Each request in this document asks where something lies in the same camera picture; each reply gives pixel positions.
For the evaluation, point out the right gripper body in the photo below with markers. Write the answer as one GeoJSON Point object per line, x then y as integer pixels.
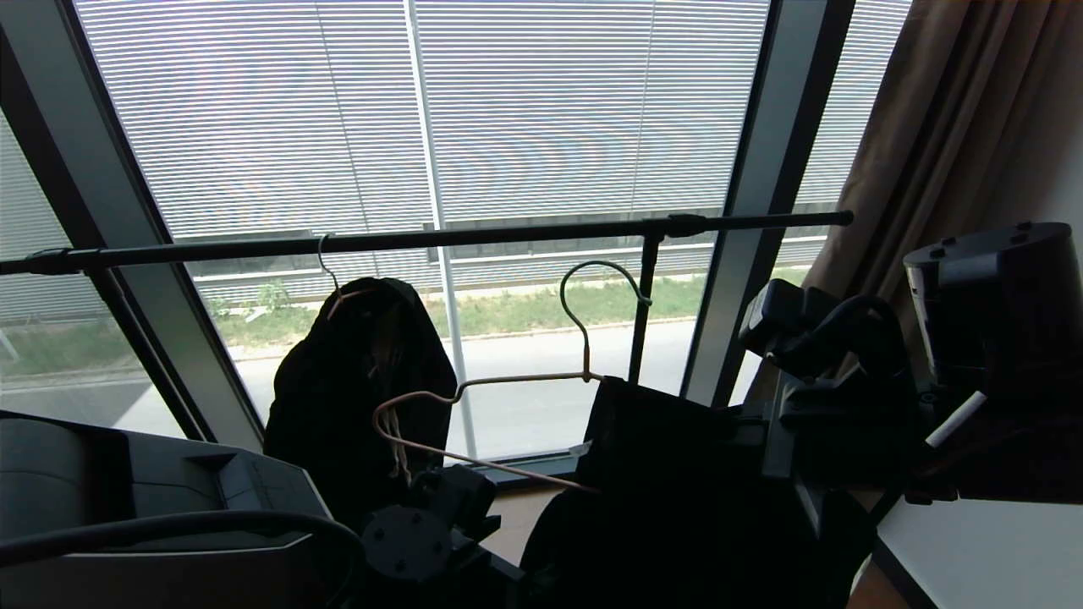
{"type": "Point", "coordinates": [846, 431]}

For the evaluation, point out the black garment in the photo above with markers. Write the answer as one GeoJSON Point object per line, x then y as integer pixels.
{"type": "Point", "coordinates": [677, 507]}

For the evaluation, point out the pink clothes hanger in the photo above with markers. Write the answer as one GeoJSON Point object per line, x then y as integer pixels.
{"type": "Point", "coordinates": [508, 378]}
{"type": "Point", "coordinates": [322, 262]}

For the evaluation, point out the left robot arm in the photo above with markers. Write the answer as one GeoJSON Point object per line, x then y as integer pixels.
{"type": "Point", "coordinates": [169, 491]}

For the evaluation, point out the black clothes rack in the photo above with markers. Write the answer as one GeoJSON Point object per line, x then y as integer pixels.
{"type": "Point", "coordinates": [508, 233]}

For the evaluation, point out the window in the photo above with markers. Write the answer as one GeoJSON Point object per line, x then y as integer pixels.
{"type": "Point", "coordinates": [778, 127]}

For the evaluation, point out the brown curtain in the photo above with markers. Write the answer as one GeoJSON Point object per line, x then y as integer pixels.
{"type": "Point", "coordinates": [931, 127]}

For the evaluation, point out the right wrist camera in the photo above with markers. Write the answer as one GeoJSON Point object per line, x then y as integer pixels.
{"type": "Point", "coordinates": [774, 317]}

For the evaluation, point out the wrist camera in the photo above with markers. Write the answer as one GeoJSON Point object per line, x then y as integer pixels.
{"type": "Point", "coordinates": [774, 317]}
{"type": "Point", "coordinates": [457, 499]}

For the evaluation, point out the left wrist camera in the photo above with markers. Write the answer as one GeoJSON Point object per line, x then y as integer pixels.
{"type": "Point", "coordinates": [457, 499]}

